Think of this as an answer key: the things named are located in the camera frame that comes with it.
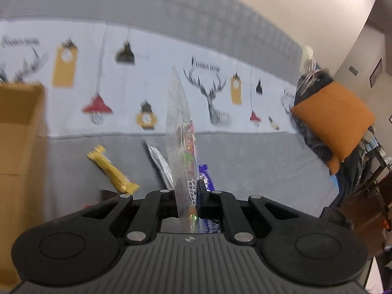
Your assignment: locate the purple chocolate bar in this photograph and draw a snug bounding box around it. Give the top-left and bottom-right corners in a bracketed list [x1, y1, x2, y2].
[197, 164, 221, 234]

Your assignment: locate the silver foil snack packet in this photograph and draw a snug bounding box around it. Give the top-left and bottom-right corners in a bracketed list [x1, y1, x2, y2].
[146, 140, 174, 190]

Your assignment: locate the clear candy bag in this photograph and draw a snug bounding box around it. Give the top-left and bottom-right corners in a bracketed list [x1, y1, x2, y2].
[165, 68, 199, 234]

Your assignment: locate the yellow snack bar wrapper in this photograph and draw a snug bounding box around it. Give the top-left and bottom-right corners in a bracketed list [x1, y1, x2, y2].
[87, 145, 140, 195]

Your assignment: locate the orange cushion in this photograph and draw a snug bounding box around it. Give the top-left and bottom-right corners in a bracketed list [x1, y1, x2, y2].
[291, 82, 375, 174]

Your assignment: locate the brown cardboard box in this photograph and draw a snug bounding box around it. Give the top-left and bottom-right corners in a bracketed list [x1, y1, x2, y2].
[1, 83, 47, 291]

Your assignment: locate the framed wall picture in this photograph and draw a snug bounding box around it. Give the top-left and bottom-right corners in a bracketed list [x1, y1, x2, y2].
[369, 59, 383, 88]

